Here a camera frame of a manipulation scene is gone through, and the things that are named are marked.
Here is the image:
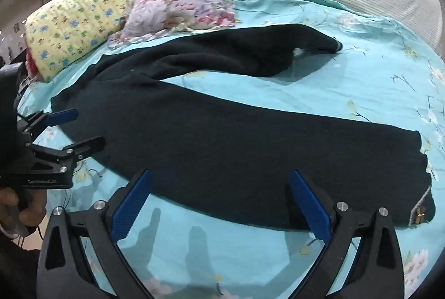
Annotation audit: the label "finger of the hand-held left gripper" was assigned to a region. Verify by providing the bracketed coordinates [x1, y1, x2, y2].
[26, 136, 107, 164]
[17, 108, 79, 141]

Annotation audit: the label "turquoise floral bed sheet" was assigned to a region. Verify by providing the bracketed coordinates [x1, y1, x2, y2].
[16, 0, 445, 299]

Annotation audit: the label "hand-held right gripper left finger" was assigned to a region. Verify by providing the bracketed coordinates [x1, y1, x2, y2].
[36, 169, 154, 299]

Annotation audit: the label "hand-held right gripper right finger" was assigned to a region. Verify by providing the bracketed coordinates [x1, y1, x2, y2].
[287, 170, 406, 299]

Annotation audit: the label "person's left hand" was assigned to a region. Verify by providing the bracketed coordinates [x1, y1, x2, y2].
[0, 188, 47, 239]

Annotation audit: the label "pink cloth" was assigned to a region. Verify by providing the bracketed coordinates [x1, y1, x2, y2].
[24, 51, 40, 81]

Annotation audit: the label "black pants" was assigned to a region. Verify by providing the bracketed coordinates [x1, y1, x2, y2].
[50, 23, 437, 230]

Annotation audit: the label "pink floral ruffled pillow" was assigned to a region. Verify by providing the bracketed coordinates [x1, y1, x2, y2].
[107, 0, 239, 50]

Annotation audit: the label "person's left forearm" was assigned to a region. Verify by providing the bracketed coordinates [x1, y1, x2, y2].
[0, 226, 40, 299]

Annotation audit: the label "yellow printed pillow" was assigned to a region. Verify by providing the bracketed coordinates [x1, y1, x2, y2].
[25, 0, 140, 83]

